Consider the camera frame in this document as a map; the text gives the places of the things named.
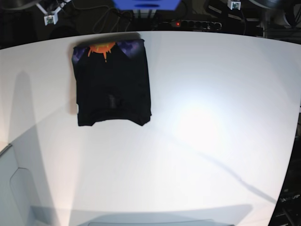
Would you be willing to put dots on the blue box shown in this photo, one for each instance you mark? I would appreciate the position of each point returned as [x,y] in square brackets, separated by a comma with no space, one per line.
[146,4]

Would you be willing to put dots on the black T-shirt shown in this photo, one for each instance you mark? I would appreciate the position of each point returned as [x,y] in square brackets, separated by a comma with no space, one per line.
[112,82]

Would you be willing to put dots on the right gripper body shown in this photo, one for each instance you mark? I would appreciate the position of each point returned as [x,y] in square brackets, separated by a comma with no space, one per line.
[51,6]

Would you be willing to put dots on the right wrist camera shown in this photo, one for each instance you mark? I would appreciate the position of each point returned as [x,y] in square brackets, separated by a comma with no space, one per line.
[50,19]

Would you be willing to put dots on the black power strip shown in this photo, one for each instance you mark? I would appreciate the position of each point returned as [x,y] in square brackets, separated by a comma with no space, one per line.
[194,25]

